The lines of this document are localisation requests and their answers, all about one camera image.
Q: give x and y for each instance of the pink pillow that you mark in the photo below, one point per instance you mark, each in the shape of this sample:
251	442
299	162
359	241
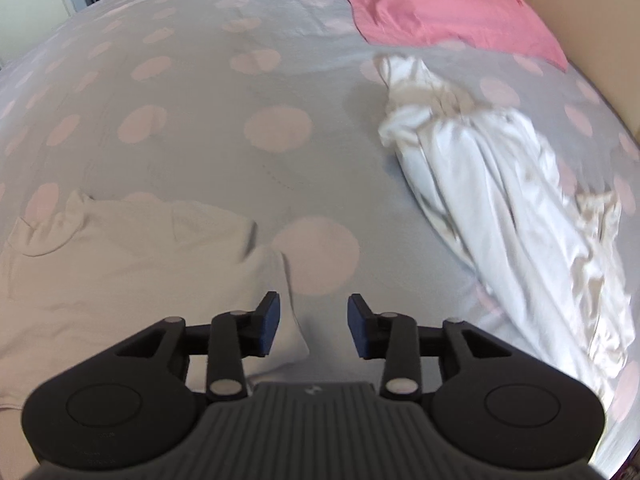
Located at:
440	5

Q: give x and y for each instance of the beige t-shirt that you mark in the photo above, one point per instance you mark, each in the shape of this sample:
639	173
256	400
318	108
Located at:
100	280

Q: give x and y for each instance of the white garment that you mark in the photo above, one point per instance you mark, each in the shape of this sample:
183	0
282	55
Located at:
490	175

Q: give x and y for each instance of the cream upholstered headboard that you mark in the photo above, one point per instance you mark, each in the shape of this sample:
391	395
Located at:
590	20

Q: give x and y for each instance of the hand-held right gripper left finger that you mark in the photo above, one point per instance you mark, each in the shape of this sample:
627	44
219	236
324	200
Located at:
270	322

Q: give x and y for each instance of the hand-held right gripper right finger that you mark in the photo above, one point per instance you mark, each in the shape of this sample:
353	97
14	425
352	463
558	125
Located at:
356	325

